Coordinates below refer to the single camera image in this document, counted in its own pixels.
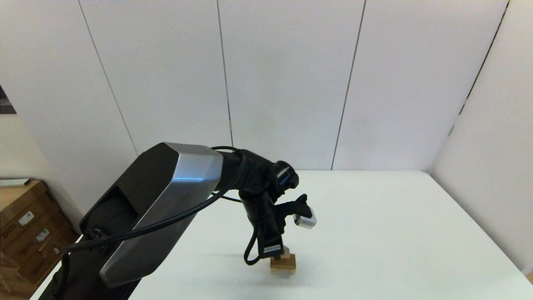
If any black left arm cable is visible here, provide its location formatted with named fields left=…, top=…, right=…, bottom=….
left=50, top=146, right=267, bottom=300

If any flat white board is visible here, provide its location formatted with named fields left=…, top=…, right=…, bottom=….
left=0, top=178, right=32, bottom=188

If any brown cardboard box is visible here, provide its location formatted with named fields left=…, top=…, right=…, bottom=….
left=17, top=231, right=80, bottom=286
left=0, top=180, right=50, bottom=234
left=0, top=200, right=69, bottom=261
left=0, top=250, right=25, bottom=298

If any rectangular wooden building block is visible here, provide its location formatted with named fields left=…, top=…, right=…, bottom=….
left=271, top=253, right=297, bottom=270

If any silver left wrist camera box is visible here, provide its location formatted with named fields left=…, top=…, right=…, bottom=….
left=293, top=212, right=317, bottom=230

